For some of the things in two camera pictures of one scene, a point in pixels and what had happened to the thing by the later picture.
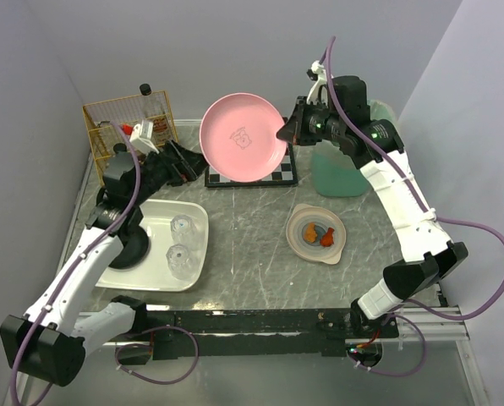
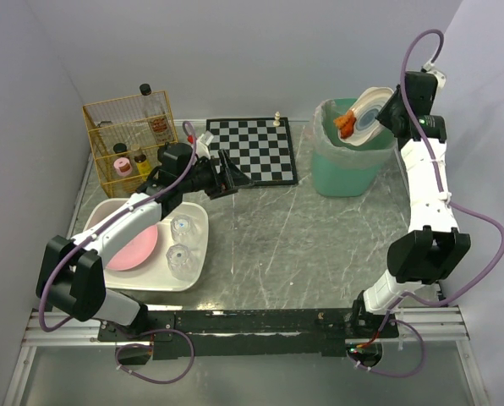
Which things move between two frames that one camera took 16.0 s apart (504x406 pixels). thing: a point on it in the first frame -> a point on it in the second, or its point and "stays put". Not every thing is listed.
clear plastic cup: x=183 y=263 stays put
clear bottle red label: x=154 y=109 stays put
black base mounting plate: x=238 y=333 stays put
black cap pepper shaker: x=119 y=147 stays put
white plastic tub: x=153 y=274 stays put
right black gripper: x=299 y=123 -> x=392 y=112
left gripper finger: x=188 y=166 -> x=234 y=175
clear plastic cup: x=183 y=229 stays put
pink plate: x=238 y=138 -> x=136 y=254
